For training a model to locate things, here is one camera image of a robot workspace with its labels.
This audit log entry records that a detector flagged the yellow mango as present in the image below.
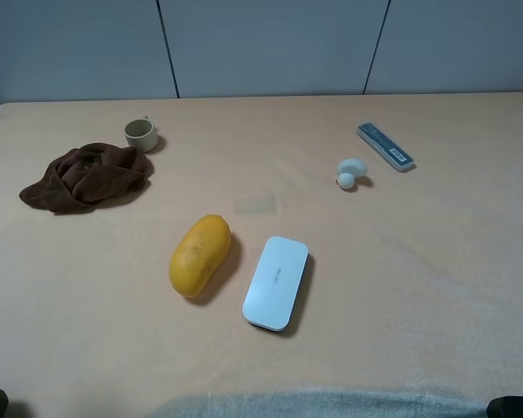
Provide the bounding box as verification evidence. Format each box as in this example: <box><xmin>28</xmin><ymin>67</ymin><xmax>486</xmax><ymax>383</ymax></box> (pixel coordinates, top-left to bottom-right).
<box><xmin>168</xmin><ymin>214</ymin><xmax>232</xmax><ymax>299</ymax></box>

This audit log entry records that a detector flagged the black object bottom right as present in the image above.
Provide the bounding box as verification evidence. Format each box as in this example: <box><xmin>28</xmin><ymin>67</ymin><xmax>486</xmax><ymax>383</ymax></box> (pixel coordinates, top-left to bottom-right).
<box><xmin>486</xmin><ymin>396</ymin><xmax>523</xmax><ymax>418</ymax></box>

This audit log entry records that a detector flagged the white rectangular case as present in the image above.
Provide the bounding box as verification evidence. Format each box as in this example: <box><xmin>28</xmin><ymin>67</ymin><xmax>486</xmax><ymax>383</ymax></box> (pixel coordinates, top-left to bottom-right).
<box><xmin>242</xmin><ymin>236</ymin><xmax>309</xmax><ymax>332</ymax></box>

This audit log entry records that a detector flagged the white mushroom toy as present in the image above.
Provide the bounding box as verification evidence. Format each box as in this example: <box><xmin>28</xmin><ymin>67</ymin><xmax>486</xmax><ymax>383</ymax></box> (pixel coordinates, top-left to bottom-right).
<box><xmin>336</xmin><ymin>158</ymin><xmax>368</xmax><ymax>190</ymax></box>

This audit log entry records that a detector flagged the beige ceramic cup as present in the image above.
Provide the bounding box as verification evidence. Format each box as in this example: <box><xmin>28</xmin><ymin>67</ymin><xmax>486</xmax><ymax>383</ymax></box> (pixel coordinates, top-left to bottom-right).
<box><xmin>124</xmin><ymin>116</ymin><xmax>159</xmax><ymax>152</ymax></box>

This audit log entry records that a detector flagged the clear box with black insert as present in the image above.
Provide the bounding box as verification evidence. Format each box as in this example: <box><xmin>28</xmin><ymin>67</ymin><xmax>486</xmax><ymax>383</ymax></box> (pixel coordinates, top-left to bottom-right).
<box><xmin>357</xmin><ymin>122</ymin><xmax>416</xmax><ymax>172</ymax></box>

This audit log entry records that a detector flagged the brown crumpled cloth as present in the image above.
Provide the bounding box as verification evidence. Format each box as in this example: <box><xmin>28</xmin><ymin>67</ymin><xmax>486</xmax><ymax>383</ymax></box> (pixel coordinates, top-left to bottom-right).
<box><xmin>19</xmin><ymin>143</ymin><xmax>153</xmax><ymax>214</ymax></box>

